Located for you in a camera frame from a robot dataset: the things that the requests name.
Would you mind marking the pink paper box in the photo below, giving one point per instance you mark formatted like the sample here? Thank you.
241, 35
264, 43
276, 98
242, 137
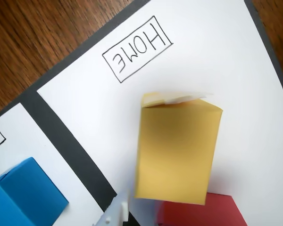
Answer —
202, 212

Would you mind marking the blue paper box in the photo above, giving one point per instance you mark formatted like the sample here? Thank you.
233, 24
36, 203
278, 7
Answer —
26, 188

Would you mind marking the dark grey mat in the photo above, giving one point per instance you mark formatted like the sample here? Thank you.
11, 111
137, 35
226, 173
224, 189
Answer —
55, 131

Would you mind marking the white paper marked HOME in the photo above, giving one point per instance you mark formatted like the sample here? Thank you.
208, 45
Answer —
108, 117

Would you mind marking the white paper marked 1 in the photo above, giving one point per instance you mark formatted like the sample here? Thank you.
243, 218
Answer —
37, 141

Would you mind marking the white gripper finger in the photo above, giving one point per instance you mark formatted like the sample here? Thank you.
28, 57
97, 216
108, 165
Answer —
113, 216

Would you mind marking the yellow paper box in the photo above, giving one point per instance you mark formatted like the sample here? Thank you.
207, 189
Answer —
174, 153

